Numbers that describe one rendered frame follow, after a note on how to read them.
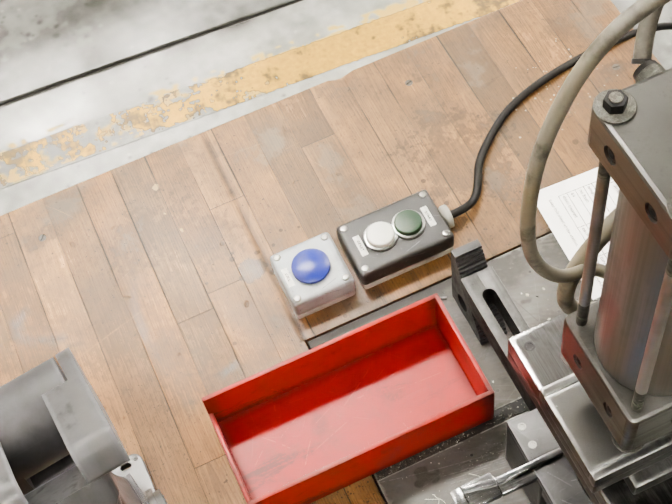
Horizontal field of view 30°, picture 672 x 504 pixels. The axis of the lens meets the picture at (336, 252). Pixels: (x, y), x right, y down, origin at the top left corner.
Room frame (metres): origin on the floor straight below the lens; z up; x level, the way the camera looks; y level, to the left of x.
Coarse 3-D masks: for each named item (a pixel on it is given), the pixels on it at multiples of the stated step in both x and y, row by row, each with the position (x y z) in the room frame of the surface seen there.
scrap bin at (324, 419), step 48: (384, 336) 0.57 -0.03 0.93; (432, 336) 0.57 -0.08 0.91; (240, 384) 0.53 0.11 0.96; (288, 384) 0.54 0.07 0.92; (336, 384) 0.54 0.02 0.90; (384, 384) 0.53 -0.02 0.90; (432, 384) 0.52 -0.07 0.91; (480, 384) 0.49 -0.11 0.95; (240, 432) 0.51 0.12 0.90; (288, 432) 0.50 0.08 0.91; (336, 432) 0.49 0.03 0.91; (384, 432) 0.48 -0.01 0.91; (432, 432) 0.46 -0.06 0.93; (240, 480) 0.45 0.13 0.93; (288, 480) 0.45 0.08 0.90; (336, 480) 0.43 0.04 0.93
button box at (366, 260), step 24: (552, 72) 0.87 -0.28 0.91; (504, 120) 0.82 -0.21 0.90; (480, 168) 0.76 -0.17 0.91; (480, 192) 0.73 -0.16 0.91; (384, 216) 0.71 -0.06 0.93; (432, 216) 0.70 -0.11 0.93; (456, 216) 0.70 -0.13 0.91; (360, 240) 0.68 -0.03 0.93; (408, 240) 0.67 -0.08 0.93; (432, 240) 0.67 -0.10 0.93; (360, 264) 0.66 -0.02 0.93; (384, 264) 0.65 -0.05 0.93; (408, 264) 0.65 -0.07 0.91
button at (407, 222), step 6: (408, 210) 0.70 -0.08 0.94; (396, 216) 0.70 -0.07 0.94; (402, 216) 0.70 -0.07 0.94; (408, 216) 0.70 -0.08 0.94; (414, 216) 0.70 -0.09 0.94; (420, 216) 0.69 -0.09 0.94; (396, 222) 0.69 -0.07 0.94; (402, 222) 0.69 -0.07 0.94; (408, 222) 0.69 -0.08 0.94; (414, 222) 0.69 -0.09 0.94; (420, 222) 0.69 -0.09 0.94; (396, 228) 0.69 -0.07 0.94; (402, 228) 0.68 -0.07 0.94; (408, 228) 0.68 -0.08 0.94; (414, 228) 0.68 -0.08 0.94; (420, 228) 0.68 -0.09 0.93; (402, 234) 0.68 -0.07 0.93; (408, 234) 0.68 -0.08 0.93
